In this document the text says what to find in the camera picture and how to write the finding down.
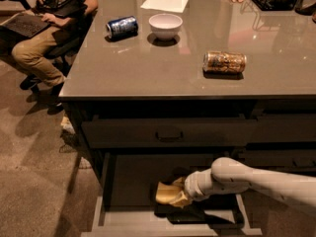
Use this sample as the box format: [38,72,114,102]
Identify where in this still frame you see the yellow sponge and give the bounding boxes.
[155,182,182,204]

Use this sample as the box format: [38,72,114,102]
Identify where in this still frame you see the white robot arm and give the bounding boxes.
[168,157,316,216]

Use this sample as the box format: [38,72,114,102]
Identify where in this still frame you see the open middle drawer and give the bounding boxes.
[81,153,263,237]

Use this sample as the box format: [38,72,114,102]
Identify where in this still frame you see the closed top drawer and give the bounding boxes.
[81,118,257,148]

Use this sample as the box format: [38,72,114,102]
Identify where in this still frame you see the dark counter cabinet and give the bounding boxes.
[58,0,316,193]

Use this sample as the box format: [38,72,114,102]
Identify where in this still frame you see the brown gold drink can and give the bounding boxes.
[202,51,247,74]

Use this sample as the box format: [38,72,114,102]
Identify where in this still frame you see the white bowl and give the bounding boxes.
[149,14,183,40]

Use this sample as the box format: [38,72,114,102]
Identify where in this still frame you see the blue soda can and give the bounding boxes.
[106,16,138,39]

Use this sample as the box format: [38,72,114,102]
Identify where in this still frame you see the black office chair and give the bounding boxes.
[0,0,86,92]

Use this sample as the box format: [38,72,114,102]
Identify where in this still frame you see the white paper sheet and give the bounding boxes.
[141,0,189,13]

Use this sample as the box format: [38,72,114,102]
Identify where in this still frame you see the seated person khaki pants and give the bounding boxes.
[11,0,100,99]

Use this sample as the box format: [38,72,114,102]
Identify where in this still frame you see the dark round object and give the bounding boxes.
[294,0,316,16]

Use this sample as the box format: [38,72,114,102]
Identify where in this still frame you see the black laptop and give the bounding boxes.
[0,13,50,39]

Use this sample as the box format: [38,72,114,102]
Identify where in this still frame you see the black drawer handle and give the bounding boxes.
[155,130,184,143]

